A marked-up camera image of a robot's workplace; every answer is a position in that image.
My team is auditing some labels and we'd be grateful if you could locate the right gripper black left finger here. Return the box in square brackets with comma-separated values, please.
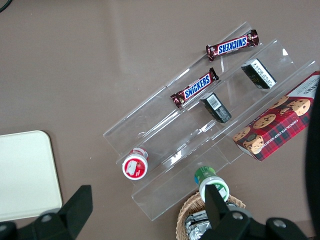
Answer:
[0, 185, 94, 240]

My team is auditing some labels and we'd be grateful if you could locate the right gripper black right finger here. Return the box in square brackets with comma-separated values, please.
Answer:
[197, 184, 312, 240]

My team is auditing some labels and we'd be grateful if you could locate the tan oval wicker basket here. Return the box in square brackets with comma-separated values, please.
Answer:
[176, 191, 247, 240]

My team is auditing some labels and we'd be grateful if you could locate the beige plastic tray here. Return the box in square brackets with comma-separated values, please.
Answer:
[0, 129, 63, 223]

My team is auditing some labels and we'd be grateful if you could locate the foil wrapped pack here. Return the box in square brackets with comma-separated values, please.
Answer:
[184, 209, 213, 240]

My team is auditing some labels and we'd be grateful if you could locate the green lid yogurt cup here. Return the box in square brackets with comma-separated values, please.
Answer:
[194, 166, 230, 203]

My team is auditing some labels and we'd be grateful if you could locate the red lid yogurt cup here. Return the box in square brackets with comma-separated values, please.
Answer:
[121, 147, 150, 180]

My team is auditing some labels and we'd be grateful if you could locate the black rounded blurred object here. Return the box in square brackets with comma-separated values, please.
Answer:
[305, 82, 320, 235]

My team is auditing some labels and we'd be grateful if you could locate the red tartan cookie box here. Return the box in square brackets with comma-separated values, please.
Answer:
[232, 70, 320, 162]

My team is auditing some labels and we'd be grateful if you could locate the small black carton box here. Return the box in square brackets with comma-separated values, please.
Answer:
[199, 92, 233, 124]
[241, 58, 278, 90]

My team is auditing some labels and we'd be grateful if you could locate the clear acrylic stepped stand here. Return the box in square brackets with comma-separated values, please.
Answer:
[102, 21, 320, 222]

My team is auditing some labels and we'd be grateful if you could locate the Snickers chocolate bar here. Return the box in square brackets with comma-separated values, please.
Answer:
[205, 29, 261, 62]
[170, 67, 220, 109]

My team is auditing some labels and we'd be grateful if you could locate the thin black cable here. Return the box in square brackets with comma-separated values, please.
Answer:
[0, 0, 13, 13]

